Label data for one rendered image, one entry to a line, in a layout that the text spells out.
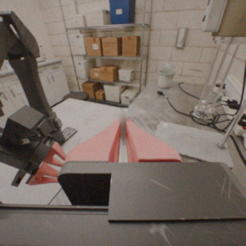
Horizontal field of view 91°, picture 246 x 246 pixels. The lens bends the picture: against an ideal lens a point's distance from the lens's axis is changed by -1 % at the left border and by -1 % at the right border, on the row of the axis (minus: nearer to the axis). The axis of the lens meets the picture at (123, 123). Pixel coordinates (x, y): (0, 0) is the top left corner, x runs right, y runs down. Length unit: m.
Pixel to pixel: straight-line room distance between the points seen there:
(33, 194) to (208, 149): 0.65
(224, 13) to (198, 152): 0.43
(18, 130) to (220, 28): 0.49
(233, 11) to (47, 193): 0.69
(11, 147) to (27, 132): 0.06
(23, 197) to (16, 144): 0.28
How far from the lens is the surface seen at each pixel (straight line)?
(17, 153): 0.29
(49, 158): 0.35
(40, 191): 0.52
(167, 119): 0.74
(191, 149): 0.58
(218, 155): 0.62
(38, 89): 0.51
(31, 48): 0.49
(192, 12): 2.52
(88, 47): 2.65
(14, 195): 0.56
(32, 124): 0.24
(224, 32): 0.45
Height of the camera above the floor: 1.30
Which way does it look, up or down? 36 degrees down
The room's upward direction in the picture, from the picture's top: 2 degrees counter-clockwise
